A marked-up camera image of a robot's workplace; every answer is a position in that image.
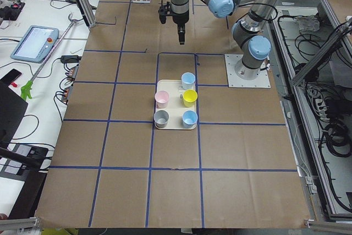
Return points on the pink cup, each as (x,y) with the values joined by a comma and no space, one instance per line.
(162,99)

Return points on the teach pendant tablet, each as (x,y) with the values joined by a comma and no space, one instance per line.
(35,44)

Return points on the black power adapter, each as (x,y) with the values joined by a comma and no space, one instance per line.
(70,59)

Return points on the cream plastic tray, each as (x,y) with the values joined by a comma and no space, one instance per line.
(175,106)

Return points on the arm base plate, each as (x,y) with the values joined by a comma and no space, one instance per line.
(239,76)

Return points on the light blue cup near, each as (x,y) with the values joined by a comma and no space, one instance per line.
(189,119)

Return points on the black smartphone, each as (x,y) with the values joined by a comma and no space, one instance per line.
(11,76)

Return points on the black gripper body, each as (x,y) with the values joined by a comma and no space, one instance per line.
(180,19)

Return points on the grey cup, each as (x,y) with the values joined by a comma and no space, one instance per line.
(161,118)

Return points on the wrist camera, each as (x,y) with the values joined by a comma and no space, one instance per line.
(164,12)

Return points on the light blue cup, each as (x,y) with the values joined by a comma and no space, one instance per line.
(189,119)
(187,80)

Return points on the light blue cup far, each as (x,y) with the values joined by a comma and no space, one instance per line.
(187,80)

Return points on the yellow cup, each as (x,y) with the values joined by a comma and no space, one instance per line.
(189,97)

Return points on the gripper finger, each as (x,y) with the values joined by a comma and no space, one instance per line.
(182,34)
(179,28)

